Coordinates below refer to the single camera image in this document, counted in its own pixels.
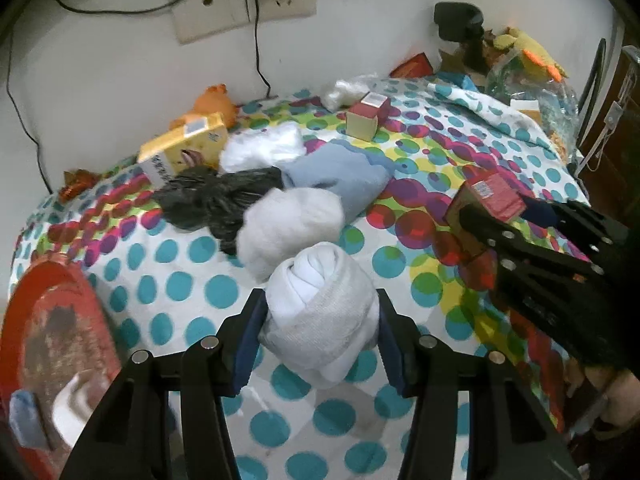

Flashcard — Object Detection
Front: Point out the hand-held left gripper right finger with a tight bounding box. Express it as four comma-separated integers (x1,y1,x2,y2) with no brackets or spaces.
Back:
375,287,583,480

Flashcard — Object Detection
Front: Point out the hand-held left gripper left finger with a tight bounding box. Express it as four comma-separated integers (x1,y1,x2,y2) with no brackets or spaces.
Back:
60,287,271,480

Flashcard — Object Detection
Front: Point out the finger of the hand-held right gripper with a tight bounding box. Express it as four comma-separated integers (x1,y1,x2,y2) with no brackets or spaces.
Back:
519,197,632,257
459,205,602,283

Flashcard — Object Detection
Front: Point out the red box with brown end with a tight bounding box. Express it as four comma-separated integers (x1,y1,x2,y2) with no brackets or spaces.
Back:
442,172,526,263

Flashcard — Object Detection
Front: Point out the white sock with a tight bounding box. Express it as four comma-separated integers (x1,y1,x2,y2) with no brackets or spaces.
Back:
259,242,379,390

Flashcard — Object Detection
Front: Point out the red box with beige end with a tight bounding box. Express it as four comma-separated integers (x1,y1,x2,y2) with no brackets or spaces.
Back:
346,92,392,141

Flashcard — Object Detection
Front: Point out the red basket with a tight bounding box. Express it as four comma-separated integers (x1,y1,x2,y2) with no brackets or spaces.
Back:
0,259,124,480

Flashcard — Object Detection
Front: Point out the person's right forearm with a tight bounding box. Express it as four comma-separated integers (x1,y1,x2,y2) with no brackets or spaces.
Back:
572,364,640,431

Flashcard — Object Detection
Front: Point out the brown wooden cabinet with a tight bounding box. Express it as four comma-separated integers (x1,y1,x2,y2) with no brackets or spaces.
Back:
576,42,640,212

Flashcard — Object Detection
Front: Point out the polka dot bedsheet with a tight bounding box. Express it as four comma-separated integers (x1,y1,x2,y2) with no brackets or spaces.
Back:
10,72,592,480

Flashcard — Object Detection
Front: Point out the white and orange card box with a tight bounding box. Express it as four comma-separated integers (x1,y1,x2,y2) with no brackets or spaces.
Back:
510,98,544,122

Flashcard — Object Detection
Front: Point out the clear bag with green contents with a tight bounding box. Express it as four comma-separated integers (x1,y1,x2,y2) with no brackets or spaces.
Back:
485,55,582,162

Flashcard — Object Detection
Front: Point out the grey-white sock ball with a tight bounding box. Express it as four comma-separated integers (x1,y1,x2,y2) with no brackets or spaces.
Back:
235,187,347,284

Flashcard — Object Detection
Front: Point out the black plastic bag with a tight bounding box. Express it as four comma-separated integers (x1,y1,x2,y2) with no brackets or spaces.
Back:
152,166,284,257

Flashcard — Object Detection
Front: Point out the black curved tube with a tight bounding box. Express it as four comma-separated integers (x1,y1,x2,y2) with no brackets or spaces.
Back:
580,38,608,107

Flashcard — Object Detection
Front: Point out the yellow plush toy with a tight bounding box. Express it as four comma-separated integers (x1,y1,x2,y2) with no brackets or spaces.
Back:
492,26,572,82

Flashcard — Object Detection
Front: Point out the light blue folded cloth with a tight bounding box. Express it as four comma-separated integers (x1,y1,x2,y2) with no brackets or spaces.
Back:
280,141,394,222

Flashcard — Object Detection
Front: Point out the white cloth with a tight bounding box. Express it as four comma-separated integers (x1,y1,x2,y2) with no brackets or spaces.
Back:
51,371,109,450

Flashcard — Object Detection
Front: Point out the brown cardboard piece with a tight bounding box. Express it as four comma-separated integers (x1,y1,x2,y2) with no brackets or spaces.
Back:
438,47,489,87

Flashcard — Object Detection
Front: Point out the white plastic bag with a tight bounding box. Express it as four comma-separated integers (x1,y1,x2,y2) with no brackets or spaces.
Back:
219,124,307,176

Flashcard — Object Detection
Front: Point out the red orange packet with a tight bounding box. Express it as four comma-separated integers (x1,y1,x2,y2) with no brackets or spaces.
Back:
388,52,435,80

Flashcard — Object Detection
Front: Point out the yellow carton box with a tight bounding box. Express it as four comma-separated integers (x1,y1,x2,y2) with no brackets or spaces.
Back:
137,112,230,191

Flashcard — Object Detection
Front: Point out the clear plastic bag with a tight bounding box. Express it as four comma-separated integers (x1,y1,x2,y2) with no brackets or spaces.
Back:
320,75,382,112

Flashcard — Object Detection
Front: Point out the small blue cloth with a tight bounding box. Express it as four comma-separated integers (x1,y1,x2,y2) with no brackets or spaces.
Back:
9,389,47,450

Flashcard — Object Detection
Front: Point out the orange foil wrapper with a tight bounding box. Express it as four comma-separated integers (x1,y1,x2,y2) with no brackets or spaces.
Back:
60,168,104,202

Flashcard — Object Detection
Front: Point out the orange plush toy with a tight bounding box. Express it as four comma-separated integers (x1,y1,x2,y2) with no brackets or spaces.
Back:
169,85,239,132

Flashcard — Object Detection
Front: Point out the beige round-hole wall outlet plate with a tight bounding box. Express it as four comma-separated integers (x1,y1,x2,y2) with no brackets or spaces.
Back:
167,0,252,44

